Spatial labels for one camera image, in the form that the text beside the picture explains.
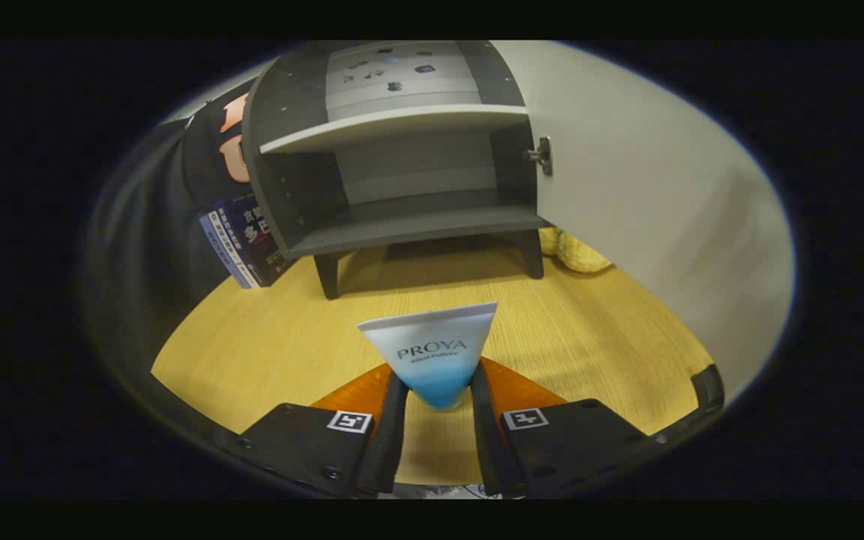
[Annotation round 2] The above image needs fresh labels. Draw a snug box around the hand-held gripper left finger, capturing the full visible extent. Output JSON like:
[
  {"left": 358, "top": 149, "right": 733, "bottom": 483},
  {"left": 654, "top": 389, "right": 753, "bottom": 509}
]
[{"left": 214, "top": 364, "right": 410, "bottom": 500}]

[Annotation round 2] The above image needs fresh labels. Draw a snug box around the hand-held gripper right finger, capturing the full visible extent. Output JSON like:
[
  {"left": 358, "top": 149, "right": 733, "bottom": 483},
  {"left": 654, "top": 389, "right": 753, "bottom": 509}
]
[{"left": 469, "top": 357, "right": 658, "bottom": 498}]

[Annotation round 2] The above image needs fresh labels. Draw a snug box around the white and blue tube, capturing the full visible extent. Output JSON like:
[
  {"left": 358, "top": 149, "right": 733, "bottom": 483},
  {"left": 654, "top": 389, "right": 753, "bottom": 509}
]
[{"left": 357, "top": 301, "right": 499, "bottom": 410}]

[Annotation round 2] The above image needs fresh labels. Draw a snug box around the white cabinet door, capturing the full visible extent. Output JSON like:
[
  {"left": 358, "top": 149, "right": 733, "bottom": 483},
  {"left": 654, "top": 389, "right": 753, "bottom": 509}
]
[{"left": 492, "top": 40, "right": 797, "bottom": 406}]

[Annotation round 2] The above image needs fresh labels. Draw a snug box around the yellow plush toy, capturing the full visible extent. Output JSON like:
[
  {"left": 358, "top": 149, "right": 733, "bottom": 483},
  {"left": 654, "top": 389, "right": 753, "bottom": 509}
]
[{"left": 538, "top": 227, "right": 613, "bottom": 274}]

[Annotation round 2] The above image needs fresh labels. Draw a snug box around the white and blue book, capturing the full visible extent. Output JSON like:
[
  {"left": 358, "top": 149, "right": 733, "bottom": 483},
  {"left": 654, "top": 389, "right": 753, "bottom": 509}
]
[{"left": 199, "top": 210, "right": 260, "bottom": 290}]

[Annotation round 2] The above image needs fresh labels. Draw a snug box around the dark covered book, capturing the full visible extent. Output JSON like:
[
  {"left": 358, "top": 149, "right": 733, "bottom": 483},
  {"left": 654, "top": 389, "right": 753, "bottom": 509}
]
[{"left": 216, "top": 196, "right": 294, "bottom": 287}]

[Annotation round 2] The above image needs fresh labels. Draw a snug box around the dark grey cabinet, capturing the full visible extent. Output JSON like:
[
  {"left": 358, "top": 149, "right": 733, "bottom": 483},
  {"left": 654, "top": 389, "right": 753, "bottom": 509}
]
[{"left": 241, "top": 40, "right": 553, "bottom": 301}]

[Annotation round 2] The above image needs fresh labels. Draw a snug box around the black backdrop cloth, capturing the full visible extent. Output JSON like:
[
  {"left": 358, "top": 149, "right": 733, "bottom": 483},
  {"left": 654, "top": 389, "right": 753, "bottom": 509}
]
[{"left": 87, "top": 75, "right": 253, "bottom": 338}]

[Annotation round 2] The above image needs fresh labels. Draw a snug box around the metal door hinge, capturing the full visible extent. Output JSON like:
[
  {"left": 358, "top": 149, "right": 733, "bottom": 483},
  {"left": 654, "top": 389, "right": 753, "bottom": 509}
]
[{"left": 528, "top": 136, "right": 554, "bottom": 177}]

